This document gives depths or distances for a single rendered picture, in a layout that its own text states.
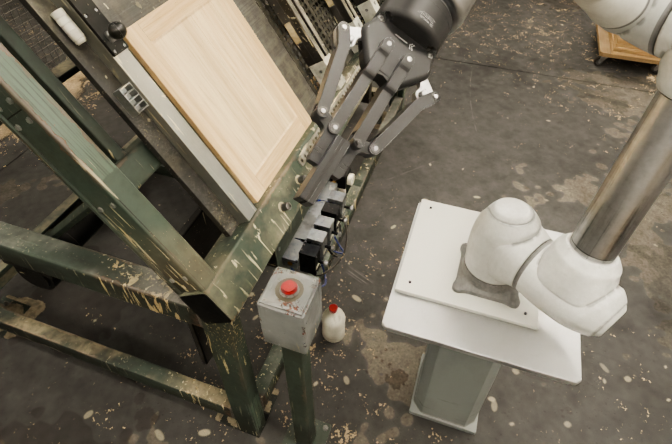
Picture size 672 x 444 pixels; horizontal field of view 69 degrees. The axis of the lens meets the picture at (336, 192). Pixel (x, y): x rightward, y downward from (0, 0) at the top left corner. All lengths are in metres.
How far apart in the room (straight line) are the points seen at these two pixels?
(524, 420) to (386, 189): 1.35
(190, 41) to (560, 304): 1.16
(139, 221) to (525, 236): 0.90
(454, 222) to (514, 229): 0.38
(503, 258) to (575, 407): 1.08
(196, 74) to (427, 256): 0.84
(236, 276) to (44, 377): 1.27
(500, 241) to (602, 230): 0.24
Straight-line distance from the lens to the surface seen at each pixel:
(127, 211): 1.16
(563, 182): 3.11
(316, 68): 1.86
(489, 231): 1.27
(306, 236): 1.54
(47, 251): 1.66
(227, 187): 1.35
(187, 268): 1.22
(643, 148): 1.09
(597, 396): 2.31
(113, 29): 1.16
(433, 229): 1.56
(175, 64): 1.40
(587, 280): 1.21
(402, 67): 0.50
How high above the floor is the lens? 1.90
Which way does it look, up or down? 43 degrees down
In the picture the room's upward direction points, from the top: straight up
